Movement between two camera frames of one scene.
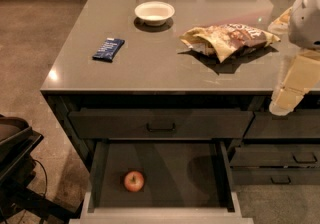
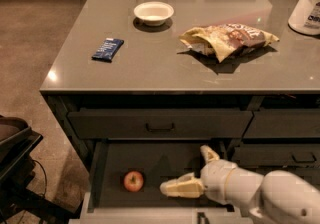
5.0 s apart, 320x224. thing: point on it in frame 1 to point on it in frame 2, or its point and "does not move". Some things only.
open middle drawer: (185, 182) does not move
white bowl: (154, 13) does not move
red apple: (134, 181) does not move
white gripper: (306, 23) to (215, 178)
